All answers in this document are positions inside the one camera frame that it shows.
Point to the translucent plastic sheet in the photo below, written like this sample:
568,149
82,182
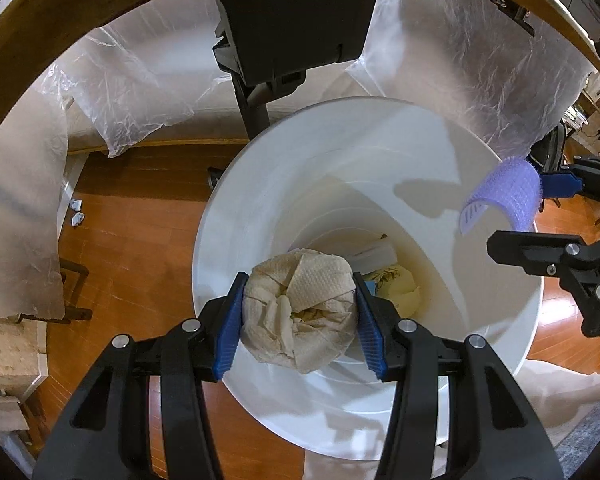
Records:
565,395

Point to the black table base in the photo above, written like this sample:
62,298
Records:
290,35

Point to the grey rug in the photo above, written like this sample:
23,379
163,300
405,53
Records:
590,440

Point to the yellow paper wrapper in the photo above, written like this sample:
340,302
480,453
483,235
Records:
405,295

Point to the beige textured cushion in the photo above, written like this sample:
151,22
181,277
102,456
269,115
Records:
10,355

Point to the purple bumpy pad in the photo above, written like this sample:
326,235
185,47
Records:
510,190

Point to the paper towel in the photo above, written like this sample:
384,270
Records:
300,310

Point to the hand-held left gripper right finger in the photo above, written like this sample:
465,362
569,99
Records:
371,335

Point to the round wooden table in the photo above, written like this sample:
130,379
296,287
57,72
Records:
80,15

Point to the white trash bin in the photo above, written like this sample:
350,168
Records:
330,185

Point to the crumpled paper ball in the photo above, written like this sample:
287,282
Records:
78,219
76,205

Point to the black table clamp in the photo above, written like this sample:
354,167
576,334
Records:
515,10

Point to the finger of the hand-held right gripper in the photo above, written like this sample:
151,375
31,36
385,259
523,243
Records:
555,186
530,252

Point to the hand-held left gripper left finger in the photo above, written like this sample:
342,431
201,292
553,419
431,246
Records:
230,330

